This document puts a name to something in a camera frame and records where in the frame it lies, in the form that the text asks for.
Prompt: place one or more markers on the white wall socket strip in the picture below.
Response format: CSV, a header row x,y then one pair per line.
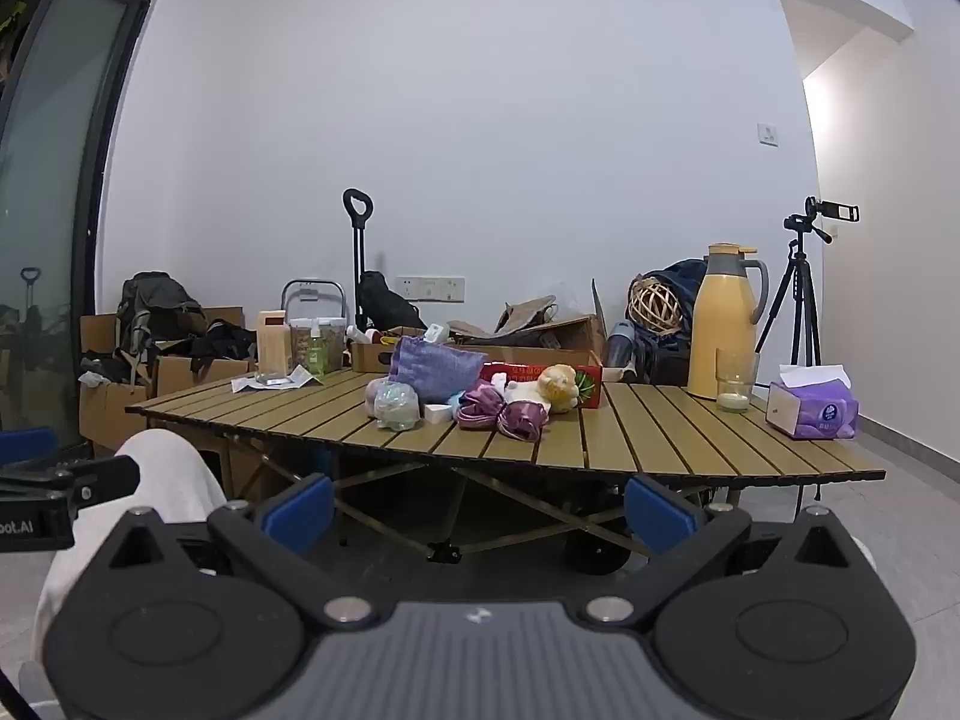
x,y
430,289

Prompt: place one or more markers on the yellow thermos jug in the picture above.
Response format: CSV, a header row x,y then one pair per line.
x,y
720,330

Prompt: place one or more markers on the black trolley bag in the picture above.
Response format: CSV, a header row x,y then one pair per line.
x,y
386,304

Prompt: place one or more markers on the red cardboard box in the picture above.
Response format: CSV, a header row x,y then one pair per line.
x,y
592,386

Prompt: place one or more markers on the small white box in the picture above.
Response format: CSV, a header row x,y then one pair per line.
x,y
437,412

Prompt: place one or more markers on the white carton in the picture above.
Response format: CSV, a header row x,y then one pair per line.
x,y
434,333

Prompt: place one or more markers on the dark blue cloth bag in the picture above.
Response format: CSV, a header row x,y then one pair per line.
x,y
686,277

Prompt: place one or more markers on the small brown cardboard box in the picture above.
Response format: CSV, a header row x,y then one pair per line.
x,y
371,360

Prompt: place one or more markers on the purple tissue pack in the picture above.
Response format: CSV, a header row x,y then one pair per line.
x,y
814,412

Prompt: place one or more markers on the rattan ball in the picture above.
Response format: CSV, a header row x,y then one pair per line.
x,y
652,305

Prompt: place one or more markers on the white bottle with red band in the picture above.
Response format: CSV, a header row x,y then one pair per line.
x,y
360,333

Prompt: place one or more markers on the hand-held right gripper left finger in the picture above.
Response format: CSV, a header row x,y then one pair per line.
x,y
300,516

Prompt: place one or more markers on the black tripod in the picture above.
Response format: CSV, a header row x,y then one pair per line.
x,y
796,292

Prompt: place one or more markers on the white wall switch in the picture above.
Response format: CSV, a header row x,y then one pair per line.
x,y
766,133

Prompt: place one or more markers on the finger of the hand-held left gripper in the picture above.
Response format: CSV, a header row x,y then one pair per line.
x,y
90,476
26,446

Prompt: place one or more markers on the white plastic bag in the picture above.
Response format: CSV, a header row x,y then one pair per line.
x,y
274,381

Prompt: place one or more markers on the black clothes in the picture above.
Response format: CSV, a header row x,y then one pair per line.
x,y
225,341

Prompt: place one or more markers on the glass with white candle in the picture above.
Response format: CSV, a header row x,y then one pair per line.
x,y
736,390

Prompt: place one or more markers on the large brown cardboard box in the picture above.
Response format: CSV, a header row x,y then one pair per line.
x,y
540,352

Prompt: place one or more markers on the black duffel bag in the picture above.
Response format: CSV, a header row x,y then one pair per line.
x,y
667,360

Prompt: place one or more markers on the grey backpack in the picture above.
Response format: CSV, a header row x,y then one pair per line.
x,y
154,307

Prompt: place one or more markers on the tripod with camera mount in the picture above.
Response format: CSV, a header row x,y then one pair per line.
x,y
817,214

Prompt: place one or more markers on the glass sliding door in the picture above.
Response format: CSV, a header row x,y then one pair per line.
x,y
60,165

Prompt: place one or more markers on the mauve fabric bundle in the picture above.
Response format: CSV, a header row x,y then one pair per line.
x,y
480,405

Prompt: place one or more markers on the person's white trouser leg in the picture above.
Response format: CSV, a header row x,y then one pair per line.
x,y
161,472

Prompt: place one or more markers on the green plastic bottle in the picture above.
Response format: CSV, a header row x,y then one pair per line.
x,y
316,352

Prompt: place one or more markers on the purple knit pouch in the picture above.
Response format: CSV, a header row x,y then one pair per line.
x,y
435,367

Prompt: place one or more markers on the green and white yarn ball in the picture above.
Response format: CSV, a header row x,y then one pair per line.
x,y
391,405

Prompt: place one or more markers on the clear plastic jar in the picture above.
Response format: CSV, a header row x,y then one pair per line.
x,y
334,345

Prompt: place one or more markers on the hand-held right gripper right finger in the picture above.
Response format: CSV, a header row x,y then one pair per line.
x,y
660,516

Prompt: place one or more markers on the yellow and white plush toy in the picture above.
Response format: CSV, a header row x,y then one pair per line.
x,y
559,386

